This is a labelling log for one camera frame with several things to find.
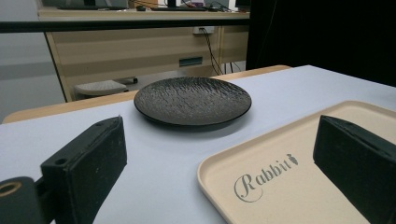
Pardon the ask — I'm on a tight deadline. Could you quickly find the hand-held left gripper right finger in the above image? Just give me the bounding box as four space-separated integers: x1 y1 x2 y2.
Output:
312 114 396 224

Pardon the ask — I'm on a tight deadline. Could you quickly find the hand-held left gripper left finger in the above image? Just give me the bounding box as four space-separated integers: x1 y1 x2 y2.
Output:
40 116 128 224

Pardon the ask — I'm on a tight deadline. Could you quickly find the beige tray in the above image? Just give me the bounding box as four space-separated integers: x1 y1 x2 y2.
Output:
196 100 396 224

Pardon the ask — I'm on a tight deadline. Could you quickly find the grey round footrest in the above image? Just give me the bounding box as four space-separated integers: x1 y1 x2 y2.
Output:
74 79 129 97

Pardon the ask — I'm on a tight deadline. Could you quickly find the beige wooden desk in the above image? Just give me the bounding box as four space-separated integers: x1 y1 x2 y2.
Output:
36 0 251 103

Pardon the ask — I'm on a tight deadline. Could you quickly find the black textured plate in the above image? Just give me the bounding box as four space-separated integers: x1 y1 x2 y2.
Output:
133 76 252 128

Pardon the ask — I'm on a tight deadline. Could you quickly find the black curtain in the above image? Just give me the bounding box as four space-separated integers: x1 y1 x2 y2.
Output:
246 0 396 88

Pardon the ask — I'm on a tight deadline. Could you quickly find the black horizontal bar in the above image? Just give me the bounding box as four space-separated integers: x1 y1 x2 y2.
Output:
0 18 251 34

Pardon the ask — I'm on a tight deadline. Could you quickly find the white power socket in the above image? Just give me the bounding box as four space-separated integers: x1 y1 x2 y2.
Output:
192 26 216 35

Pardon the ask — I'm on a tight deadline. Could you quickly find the black cable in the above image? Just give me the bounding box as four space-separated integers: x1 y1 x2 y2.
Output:
200 27 225 77

